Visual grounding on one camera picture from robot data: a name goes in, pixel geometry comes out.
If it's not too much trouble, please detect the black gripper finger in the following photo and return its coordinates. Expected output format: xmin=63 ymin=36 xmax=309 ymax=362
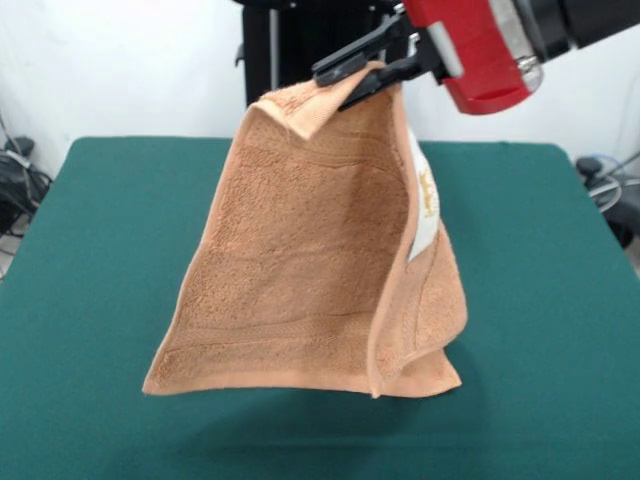
xmin=311 ymin=13 xmax=426 ymax=85
xmin=338 ymin=52 xmax=442 ymax=112

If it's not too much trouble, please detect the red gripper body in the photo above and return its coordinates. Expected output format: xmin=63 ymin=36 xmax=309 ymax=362
xmin=402 ymin=0 xmax=539 ymax=116

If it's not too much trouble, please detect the tan terry towel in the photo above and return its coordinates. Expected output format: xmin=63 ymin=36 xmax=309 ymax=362
xmin=140 ymin=59 xmax=469 ymax=400

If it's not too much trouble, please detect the dark green table cloth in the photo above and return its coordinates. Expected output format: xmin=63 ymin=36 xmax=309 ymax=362
xmin=0 ymin=135 xmax=640 ymax=480

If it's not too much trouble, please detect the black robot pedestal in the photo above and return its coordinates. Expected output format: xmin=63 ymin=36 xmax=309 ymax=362
xmin=232 ymin=0 xmax=409 ymax=109

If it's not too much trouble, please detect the black device with cables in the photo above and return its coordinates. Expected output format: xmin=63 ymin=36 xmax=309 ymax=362
xmin=0 ymin=135 xmax=54 ymax=239
xmin=573 ymin=152 xmax=640 ymax=249

